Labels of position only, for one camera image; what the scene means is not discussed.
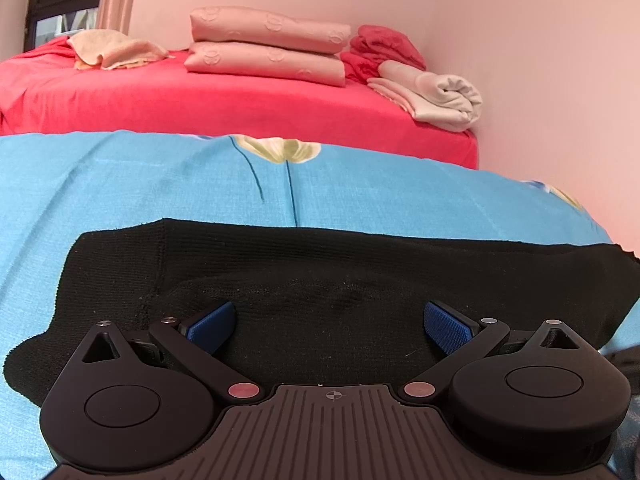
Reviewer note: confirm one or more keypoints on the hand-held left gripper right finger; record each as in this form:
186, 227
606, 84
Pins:
446, 329

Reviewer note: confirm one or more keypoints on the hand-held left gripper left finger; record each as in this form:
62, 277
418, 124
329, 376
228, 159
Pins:
212, 329

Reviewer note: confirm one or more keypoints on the black pants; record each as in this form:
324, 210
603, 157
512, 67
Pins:
350, 280

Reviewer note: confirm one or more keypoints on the blue floral blanket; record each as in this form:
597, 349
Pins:
150, 180

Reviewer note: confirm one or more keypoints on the red bed sheet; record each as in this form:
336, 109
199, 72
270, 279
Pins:
200, 105

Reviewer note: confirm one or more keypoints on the cream folded blanket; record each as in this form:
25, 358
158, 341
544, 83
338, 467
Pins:
440, 97

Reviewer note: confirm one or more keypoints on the pink folded blanket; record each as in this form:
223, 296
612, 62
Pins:
265, 30
265, 65

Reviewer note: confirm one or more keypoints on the red crumpled cloth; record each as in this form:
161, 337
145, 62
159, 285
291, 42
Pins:
385, 45

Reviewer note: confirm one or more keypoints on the beige towel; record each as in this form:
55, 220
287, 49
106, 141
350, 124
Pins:
120, 50

